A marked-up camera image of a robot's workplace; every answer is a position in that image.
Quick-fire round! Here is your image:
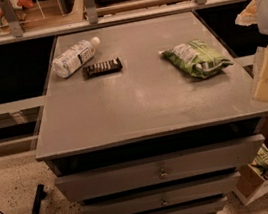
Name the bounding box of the green jalapeno chip bag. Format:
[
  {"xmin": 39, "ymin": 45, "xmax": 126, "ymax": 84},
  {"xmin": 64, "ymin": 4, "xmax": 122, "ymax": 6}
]
[{"xmin": 159, "ymin": 39, "xmax": 233, "ymax": 79}]

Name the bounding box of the green chip bag in box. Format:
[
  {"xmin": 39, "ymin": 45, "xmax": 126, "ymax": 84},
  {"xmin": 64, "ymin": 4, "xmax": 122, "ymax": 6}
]
[{"xmin": 250, "ymin": 144, "xmax": 268, "ymax": 179}]

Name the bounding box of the dark chocolate rxbar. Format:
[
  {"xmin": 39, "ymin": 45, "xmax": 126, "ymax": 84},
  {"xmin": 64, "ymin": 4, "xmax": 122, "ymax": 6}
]
[{"xmin": 82, "ymin": 58, "xmax": 123, "ymax": 79}]

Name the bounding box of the top grey drawer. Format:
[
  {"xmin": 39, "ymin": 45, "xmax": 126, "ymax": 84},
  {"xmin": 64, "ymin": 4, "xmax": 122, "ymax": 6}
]
[{"xmin": 55, "ymin": 134, "xmax": 265, "ymax": 202}]

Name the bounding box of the middle grey drawer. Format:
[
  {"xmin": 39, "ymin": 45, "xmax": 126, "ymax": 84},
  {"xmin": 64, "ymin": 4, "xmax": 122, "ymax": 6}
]
[{"xmin": 81, "ymin": 172, "xmax": 240, "ymax": 214}]

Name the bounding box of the grey drawer cabinet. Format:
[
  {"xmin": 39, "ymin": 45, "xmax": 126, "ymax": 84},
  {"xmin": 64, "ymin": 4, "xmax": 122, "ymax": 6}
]
[{"xmin": 36, "ymin": 12, "xmax": 268, "ymax": 214}]

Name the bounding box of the clear plastic water bottle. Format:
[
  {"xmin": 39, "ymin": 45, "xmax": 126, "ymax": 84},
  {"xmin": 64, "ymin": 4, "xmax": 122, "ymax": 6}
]
[{"xmin": 51, "ymin": 37, "xmax": 101, "ymax": 79}]

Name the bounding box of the metal shelf rail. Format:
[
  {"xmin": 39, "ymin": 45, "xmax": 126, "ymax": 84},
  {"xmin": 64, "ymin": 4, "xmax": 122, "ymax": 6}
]
[{"xmin": 0, "ymin": 0, "xmax": 244, "ymax": 45}]

